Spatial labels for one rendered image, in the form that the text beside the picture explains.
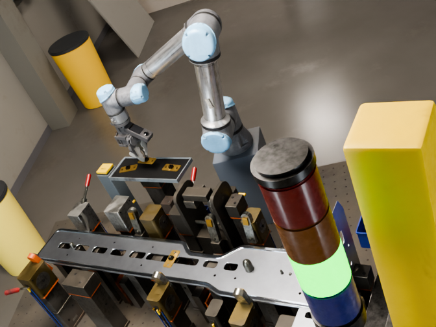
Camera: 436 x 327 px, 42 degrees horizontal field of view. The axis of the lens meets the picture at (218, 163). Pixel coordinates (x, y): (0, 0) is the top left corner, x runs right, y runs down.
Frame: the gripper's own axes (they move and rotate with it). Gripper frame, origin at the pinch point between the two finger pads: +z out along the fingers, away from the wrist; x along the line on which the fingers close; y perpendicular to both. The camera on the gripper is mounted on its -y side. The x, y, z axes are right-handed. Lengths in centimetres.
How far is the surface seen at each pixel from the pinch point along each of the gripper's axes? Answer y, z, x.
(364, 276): -102, 14, 29
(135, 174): 5.8, 5.8, 4.6
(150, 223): -10.1, 15.5, 21.7
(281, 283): -73, 22, 32
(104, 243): 12.7, 21.7, 31.6
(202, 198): -37.2, 4.0, 15.0
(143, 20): 325, 109, -355
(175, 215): -20.6, 13.8, 16.9
